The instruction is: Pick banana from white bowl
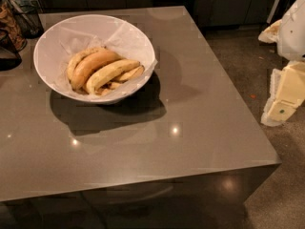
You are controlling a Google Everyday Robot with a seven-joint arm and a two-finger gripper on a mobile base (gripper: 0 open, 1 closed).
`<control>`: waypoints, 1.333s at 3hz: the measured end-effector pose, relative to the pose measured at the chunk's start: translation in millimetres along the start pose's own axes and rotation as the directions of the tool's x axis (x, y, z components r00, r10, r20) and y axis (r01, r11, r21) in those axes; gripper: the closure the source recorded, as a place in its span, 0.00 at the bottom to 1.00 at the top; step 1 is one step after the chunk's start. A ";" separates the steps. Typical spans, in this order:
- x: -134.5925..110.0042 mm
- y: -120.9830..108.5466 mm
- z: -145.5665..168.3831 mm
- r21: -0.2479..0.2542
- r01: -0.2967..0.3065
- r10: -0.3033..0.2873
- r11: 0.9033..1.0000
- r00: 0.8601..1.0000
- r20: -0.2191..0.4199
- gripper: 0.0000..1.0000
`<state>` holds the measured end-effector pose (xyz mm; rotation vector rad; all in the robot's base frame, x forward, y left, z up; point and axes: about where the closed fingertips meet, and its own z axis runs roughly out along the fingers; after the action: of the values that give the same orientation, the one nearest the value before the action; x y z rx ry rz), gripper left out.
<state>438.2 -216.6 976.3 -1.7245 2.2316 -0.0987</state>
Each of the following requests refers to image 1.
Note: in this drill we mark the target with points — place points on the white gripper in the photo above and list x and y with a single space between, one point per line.
293 35

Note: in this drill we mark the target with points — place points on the yellow banana front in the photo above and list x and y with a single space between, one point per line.
109 72

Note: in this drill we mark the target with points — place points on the yellow banana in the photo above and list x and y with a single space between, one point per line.
109 72
77 58

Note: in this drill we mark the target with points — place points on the small spotted banana right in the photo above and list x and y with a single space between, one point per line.
130 74

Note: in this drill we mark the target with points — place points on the white paper bowl liner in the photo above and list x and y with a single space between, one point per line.
80 32

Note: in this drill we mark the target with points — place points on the spotted banana bottom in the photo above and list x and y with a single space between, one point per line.
106 89

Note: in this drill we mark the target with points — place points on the orange-brown banana middle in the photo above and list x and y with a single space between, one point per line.
91 63

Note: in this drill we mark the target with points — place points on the yellow banana back left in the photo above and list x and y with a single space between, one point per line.
77 58

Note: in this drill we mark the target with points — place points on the white bowl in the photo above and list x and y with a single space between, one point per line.
44 50

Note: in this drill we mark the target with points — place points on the brown patterned container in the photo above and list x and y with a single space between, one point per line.
9 24

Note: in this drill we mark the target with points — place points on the black wire basket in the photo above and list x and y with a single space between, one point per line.
28 20

